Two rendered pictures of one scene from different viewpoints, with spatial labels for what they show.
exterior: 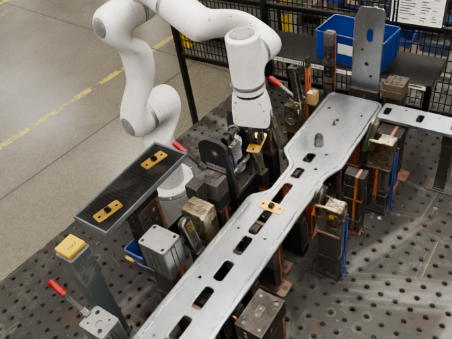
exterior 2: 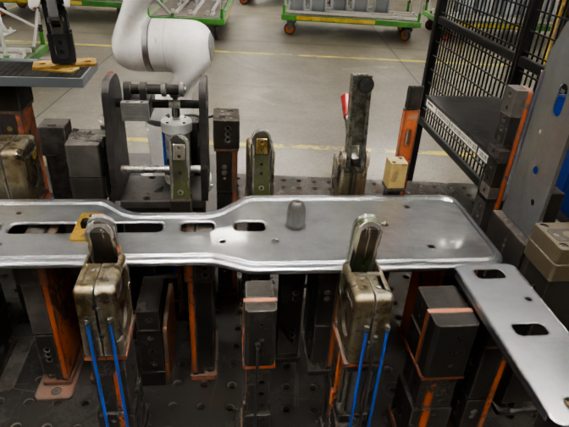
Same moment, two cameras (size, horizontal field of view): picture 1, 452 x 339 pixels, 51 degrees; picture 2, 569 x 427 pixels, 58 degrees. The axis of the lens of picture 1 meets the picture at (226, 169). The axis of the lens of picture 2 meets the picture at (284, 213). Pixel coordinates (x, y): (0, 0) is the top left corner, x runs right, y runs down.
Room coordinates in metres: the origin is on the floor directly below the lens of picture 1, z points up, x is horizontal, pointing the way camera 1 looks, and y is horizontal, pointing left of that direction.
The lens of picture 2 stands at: (0.72, -0.82, 1.45)
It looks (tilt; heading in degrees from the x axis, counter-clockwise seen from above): 30 degrees down; 42
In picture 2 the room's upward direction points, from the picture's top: 3 degrees clockwise
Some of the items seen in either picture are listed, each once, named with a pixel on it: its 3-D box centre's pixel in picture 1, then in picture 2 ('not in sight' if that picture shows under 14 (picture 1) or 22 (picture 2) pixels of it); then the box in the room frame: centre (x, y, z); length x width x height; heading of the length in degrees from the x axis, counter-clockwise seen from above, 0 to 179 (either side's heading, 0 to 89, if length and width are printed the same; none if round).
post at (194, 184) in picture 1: (204, 224); (70, 213); (1.10, 0.10, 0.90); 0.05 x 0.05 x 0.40; 49
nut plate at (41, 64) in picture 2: (256, 141); (64, 60); (1.05, -0.10, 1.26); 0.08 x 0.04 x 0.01; 153
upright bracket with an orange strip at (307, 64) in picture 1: (309, 111); (394, 205); (1.56, -0.37, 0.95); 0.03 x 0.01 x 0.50; 139
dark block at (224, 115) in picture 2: not in sight; (227, 208); (1.34, -0.10, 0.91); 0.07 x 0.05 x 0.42; 49
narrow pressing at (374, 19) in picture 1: (367, 50); (544, 135); (1.58, -0.61, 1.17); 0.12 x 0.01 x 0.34; 49
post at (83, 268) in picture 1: (97, 294); not in sight; (0.88, 0.45, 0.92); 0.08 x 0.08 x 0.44; 49
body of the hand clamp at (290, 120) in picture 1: (295, 138); (341, 233); (1.49, -0.30, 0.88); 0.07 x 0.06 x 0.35; 49
